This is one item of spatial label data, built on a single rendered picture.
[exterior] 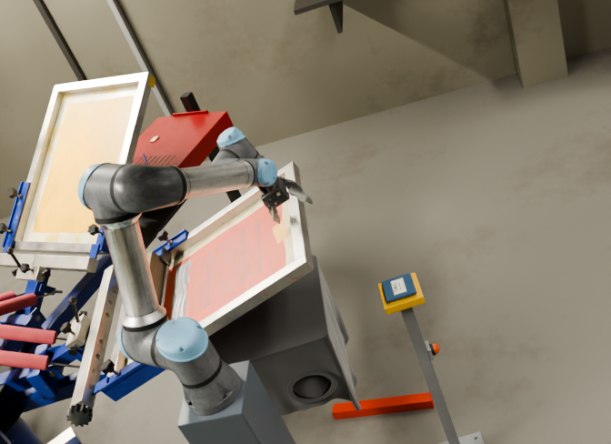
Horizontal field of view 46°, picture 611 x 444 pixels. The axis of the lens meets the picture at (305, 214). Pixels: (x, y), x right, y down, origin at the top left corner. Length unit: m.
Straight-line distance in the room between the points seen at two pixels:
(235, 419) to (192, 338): 0.25
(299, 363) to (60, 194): 1.40
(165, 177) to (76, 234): 1.43
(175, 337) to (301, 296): 0.78
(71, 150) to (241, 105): 2.40
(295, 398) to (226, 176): 0.93
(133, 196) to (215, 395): 0.55
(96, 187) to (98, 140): 1.46
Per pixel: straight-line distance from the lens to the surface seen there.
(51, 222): 3.22
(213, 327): 2.15
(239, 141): 2.07
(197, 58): 5.37
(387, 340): 3.56
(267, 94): 5.42
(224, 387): 1.87
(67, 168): 3.27
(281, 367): 2.37
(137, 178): 1.67
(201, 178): 1.76
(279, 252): 2.20
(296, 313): 2.42
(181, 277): 2.52
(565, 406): 3.15
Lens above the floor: 2.49
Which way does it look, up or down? 33 degrees down
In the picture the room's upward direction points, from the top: 23 degrees counter-clockwise
